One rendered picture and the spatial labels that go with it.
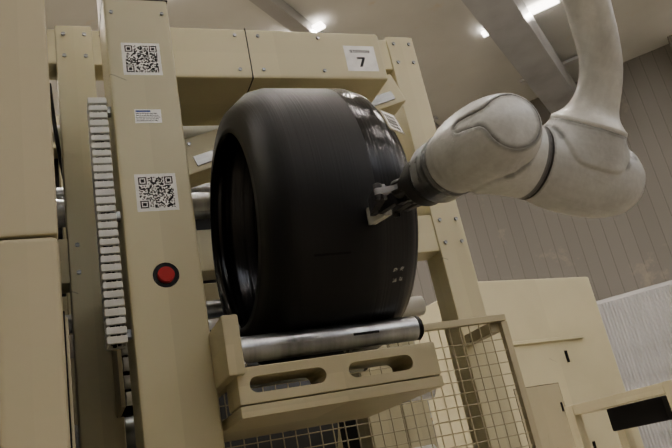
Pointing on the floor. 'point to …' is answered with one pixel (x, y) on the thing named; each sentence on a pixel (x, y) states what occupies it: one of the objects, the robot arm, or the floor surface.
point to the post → (151, 19)
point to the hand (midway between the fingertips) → (378, 211)
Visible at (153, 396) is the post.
